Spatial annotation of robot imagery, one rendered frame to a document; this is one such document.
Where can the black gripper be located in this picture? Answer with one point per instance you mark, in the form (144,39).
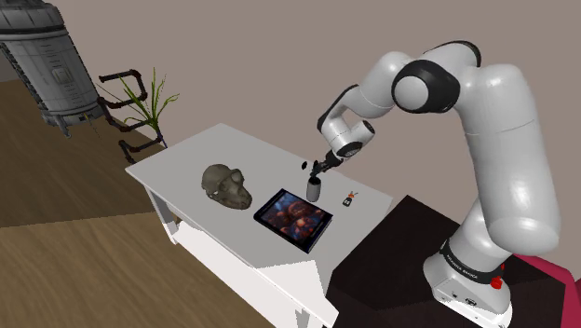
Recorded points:
(331,161)

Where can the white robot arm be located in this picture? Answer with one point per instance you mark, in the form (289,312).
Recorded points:
(499,150)

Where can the grey cup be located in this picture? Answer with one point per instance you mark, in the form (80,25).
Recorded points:
(313,191)

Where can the small black key fob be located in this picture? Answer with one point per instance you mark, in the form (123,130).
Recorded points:
(348,200)

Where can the black book with red picture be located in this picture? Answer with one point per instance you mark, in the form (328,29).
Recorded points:
(293,219)

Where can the grey-brown ape skull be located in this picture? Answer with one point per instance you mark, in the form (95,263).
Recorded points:
(224,186)

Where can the dark robot stand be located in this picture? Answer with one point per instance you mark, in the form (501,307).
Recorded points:
(386,254)

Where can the white table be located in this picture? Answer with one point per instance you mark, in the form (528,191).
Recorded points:
(190,159)

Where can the green plant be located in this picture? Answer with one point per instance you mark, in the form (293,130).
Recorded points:
(149,106)

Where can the black pipes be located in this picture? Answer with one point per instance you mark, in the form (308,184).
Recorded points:
(136,77)

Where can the red rounded seat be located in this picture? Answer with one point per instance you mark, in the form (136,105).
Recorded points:
(556,281)

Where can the grey cylindrical water heater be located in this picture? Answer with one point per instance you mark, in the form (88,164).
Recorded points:
(50,68)

